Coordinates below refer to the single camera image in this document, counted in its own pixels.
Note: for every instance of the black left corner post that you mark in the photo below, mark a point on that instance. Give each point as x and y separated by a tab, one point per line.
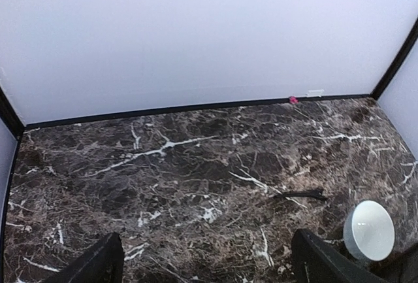
9	117

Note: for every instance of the black hair clip far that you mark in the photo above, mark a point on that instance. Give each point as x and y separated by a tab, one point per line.
314	194

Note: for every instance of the clear tape on wall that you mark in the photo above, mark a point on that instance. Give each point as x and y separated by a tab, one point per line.
315	93

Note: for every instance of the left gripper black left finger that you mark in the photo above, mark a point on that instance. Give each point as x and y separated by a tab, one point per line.
101	262

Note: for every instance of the plain white bowl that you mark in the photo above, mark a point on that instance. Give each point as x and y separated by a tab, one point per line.
368	232

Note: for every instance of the small pink wall sticker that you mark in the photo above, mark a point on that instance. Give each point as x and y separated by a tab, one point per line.
293	100

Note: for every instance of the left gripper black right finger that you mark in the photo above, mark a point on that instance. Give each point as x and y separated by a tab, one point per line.
313	261

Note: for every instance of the black right corner post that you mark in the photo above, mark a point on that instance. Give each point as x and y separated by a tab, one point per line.
396	63

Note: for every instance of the black corner post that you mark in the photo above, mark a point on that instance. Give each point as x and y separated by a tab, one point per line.
9	117
396	63

